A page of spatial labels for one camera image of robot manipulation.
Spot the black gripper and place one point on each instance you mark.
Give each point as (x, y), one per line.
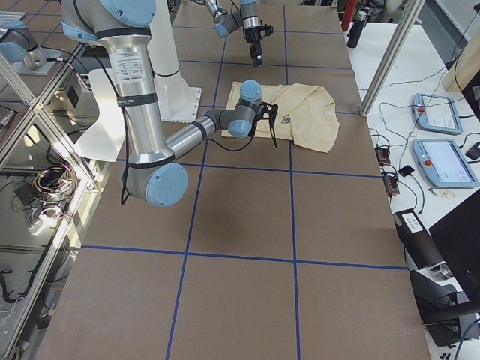
(253, 37)

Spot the beige long-sleeve printed shirt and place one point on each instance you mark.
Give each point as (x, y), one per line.
(306, 113)

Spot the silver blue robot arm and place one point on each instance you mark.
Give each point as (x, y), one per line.
(245, 18)
(149, 88)

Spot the black water bottle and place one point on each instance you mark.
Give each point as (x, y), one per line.
(357, 28)

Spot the white chair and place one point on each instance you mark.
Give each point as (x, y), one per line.
(104, 139)

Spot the upper blue teach pendant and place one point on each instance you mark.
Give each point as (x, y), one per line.
(436, 113)

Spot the blue teach pendant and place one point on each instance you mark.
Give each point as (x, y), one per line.
(436, 113)
(443, 164)

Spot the lower blue teach pendant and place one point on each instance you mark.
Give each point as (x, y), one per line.
(443, 164)

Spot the black cylinder with label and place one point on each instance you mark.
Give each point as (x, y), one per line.
(416, 240)

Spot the black monitor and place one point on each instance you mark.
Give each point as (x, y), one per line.
(456, 236)

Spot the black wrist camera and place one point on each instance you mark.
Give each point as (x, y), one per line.
(266, 30)
(269, 112)

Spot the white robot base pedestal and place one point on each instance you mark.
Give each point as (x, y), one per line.
(178, 101)

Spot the aluminium frame post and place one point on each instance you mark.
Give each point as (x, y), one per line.
(398, 38)

